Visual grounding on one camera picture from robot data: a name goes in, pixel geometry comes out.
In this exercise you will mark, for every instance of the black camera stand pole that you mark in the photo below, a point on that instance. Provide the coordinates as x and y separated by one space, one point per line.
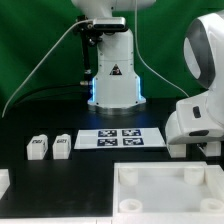
86 50

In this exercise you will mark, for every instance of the white square tabletop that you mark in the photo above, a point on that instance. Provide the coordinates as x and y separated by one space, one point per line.
164 193

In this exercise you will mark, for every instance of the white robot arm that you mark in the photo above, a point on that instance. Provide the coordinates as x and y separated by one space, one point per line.
116 87

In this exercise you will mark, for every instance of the white obstacle right piece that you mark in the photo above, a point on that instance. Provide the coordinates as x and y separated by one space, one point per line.
214 177

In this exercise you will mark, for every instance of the grey camera on stand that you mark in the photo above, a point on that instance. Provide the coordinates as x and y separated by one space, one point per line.
109 24

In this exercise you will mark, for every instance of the white obstacle left piece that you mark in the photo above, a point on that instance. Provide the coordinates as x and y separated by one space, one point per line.
4 181

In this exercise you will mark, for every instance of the white sheet with tags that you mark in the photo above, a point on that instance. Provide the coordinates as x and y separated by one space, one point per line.
119 138

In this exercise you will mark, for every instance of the white obstacle piece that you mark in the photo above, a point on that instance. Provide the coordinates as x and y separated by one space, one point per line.
214 177
4 181

